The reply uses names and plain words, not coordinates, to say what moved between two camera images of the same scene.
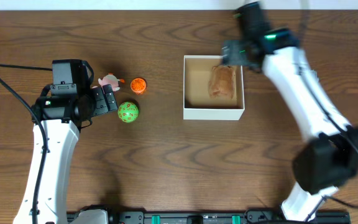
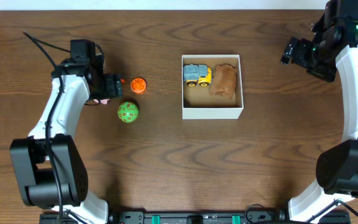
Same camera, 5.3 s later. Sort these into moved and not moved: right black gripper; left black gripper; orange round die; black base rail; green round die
Moved: left black gripper; right black gripper
Not moved: orange round die; green round die; black base rail
